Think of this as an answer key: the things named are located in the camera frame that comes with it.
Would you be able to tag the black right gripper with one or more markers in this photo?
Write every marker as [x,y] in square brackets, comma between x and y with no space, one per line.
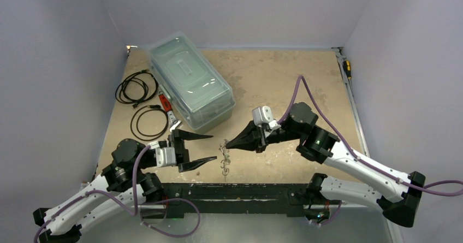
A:
[260,138]

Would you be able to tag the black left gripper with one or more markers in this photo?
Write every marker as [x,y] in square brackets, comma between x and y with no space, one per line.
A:
[182,154]

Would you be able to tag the metal key organizer plate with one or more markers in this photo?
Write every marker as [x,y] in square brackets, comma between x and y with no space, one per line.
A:
[225,162]

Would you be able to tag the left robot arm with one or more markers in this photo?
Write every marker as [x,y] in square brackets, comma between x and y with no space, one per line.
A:
[121,185]

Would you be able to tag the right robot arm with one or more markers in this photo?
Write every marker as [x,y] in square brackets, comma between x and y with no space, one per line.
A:
[396,194]

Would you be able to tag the clear plastic storage box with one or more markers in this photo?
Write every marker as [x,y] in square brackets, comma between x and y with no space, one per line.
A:
[191,84]

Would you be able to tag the yellow black screwdriver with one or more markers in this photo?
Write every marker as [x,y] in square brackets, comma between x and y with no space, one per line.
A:
[347,69]

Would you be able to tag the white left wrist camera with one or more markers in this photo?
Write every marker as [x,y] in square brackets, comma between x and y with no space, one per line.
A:
[164,154]

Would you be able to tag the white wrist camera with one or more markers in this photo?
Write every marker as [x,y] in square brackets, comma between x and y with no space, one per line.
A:
[263,118]
[164,154]

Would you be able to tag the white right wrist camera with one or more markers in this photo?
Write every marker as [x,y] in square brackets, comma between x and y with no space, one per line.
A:
[263,118]

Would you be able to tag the red handled adjustable wrench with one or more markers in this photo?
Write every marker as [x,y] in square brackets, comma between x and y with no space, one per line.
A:
[174,122]

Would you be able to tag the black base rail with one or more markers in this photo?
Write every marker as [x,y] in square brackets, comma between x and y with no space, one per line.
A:
[290,199]

